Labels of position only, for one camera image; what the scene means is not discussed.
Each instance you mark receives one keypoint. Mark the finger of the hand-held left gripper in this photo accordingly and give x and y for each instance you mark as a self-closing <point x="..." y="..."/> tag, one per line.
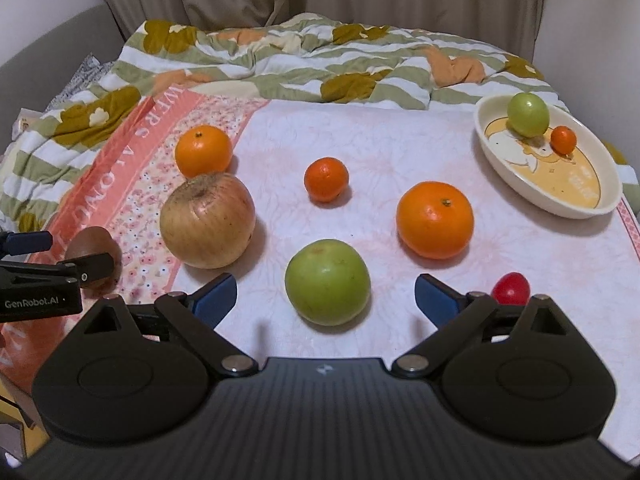
<point x="27" y="243"/>
<point x="95" y="267"/>

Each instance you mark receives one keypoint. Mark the orange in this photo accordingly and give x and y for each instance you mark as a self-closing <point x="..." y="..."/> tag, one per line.
<point x="435" y="220"/>
<point x="203" y="152"/>

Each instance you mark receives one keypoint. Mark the wooden furniture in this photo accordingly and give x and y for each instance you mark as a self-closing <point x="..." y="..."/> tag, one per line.
<point x="12" y="410"/>

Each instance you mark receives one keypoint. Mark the small green apple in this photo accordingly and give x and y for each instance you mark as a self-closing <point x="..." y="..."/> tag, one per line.
<point x="527" y="114"/>

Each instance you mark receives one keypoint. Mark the brown kiwi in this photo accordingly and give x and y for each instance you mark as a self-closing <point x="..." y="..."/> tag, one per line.
<point x="92" y="242"/>

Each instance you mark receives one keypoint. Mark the large yellow apple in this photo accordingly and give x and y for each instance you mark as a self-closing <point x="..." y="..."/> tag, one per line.
<point x="207" y="220"/>

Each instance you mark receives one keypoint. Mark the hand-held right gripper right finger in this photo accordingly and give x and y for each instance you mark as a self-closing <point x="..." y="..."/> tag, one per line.
<point x="436" y="301"/>

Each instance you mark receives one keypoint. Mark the green striped floral quilt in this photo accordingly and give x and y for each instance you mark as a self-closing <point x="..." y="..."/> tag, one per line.
<point x="300" y="60"/>

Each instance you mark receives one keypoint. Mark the cream oval bowl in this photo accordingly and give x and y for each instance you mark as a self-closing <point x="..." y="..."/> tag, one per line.
<point x="555" y="180"/>

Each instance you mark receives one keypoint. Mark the small printed box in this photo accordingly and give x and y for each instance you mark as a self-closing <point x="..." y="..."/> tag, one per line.
<point x="27" y="122"/>

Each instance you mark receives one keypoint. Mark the red cherry tomato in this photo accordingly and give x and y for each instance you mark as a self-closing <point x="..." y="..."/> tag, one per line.
<point x="510" y="287"/>

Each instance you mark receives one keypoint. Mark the grey padded headboard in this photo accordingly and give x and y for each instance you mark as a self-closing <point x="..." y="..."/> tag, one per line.
<point x="45" y="45"/>

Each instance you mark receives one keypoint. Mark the small mandarin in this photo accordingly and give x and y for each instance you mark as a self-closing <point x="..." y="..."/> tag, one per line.
<point x="326" y="179"/>
<point x="563" y="140"/>

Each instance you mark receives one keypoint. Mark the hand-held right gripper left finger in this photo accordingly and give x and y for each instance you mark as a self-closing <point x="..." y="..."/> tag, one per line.
<point x="216" y="300"/>

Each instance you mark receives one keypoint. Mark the grey patterned cloth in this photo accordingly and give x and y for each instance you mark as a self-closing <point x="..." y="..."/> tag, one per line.
<point x="85" y="72"/>

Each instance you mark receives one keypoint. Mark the large green apple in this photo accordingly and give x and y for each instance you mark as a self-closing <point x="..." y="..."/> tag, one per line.
<point x="327" y="282"/>

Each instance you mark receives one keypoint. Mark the pink floral bedsheet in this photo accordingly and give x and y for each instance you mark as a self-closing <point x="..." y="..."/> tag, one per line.
<point x="300" y="135"/>

